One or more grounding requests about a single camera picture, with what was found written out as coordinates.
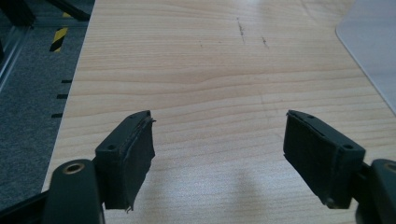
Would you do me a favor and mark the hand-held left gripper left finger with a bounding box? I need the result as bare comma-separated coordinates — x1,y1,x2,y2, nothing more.
93,109,157,214

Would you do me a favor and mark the white mat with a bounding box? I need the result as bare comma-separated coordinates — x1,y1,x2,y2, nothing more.
335,0,396,116

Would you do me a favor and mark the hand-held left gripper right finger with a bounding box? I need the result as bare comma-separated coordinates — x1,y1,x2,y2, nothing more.
282,109,367,210

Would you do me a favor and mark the black metal bar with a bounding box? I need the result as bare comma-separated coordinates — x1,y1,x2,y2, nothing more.
46,0,92,22

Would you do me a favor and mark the yellow black hazard tape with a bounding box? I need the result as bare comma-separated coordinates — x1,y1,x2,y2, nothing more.
49,26,69,53

